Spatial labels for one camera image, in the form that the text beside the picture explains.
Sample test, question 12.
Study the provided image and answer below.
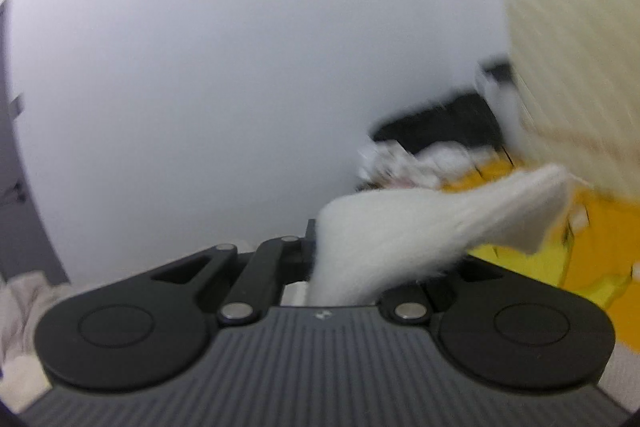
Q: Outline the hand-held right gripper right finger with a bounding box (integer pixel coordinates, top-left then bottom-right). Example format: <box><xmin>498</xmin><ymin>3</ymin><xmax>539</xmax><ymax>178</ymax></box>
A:
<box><xmin>377</xmin><ymin>254</ymin><xmax>506</xmax><ymax>327</ymax></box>

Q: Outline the pile of white clothes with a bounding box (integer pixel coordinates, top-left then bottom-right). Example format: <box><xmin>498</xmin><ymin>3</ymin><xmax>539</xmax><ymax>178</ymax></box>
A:
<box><xmin>357</xmin><ymin>139</ymin><xmax>501</xmax><ymax>194</ymax></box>

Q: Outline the black bag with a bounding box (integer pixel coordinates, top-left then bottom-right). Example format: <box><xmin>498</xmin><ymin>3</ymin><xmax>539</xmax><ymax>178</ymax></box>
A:
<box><xmin>372</xmin><ymin>91</ymin><xmax>503</xmax><ymax>155</ymax></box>

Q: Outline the yellow cloth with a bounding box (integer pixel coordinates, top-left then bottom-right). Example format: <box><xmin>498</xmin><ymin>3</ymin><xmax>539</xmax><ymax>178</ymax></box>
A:
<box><xmin>440</xmin><ymin>154</ymin><xmax>640</xmax><ymax>313</ymax></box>

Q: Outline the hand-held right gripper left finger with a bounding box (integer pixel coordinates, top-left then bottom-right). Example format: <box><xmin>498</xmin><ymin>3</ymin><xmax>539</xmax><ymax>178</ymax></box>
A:
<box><xmin>149</xmin><ymin>219</ymin><xmax>321</xmax><ymax>327</ymax></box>

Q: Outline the white sweater with blue stripes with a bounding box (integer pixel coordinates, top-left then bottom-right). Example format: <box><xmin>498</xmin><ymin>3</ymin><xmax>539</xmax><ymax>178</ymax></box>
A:
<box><xmin>310</xmin><ymin>0</ymin><xmax>640</xmax><ymax>308</ymax></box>

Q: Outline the grey patterned duvet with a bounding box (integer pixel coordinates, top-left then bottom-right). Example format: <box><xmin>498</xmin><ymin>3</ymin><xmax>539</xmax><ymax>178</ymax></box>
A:
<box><xmin>0</xmin><ymin>272</ymin><xmax>76</xmax><ymax>413</ymax></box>

